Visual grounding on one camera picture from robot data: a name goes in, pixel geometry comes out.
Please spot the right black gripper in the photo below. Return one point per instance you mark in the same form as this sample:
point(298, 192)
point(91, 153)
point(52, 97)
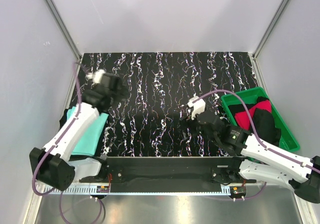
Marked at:
point(186, 123)

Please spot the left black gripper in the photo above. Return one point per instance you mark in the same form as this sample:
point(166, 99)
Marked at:
point(123, 93)

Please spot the turquoise t shirt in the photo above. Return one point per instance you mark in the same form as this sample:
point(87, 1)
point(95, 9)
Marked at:
point(90, 144)

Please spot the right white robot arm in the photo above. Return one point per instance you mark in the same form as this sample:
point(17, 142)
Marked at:
point(255, 159)

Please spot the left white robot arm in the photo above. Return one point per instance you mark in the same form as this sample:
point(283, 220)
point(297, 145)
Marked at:
point(51, 164)

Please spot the red t shirt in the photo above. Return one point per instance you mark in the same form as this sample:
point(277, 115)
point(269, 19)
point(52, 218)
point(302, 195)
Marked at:
point(242, 118)

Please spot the folded black t shirt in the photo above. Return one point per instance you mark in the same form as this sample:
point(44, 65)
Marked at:
point(66, 115)

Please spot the black t shirt in bin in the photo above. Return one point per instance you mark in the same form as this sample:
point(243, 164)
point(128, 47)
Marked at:
point(263, 121)

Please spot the green plastic bin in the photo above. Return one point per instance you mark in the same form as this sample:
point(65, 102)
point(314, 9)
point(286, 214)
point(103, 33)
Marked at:
point(287, 142)

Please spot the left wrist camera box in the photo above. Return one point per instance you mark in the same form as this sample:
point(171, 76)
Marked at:
point(108, 80)

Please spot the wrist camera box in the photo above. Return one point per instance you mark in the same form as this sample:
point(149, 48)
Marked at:
point(108, 80)
point(197, 106)

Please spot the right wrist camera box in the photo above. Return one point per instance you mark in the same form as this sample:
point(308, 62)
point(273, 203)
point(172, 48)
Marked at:
point(197, 106)

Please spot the left aluminium corner post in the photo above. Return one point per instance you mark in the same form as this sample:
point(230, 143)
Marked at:
point(63, 28)

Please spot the aluminium corner post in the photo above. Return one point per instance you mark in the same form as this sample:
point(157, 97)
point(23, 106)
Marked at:
point(271, 26)
point(63, 28)

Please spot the aluminium frame rail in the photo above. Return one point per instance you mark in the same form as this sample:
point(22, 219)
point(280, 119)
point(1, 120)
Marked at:
point(141, 186)

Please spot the right aluminium corner post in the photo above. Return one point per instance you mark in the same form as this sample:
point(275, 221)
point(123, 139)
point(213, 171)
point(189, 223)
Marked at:
point(271, 26)

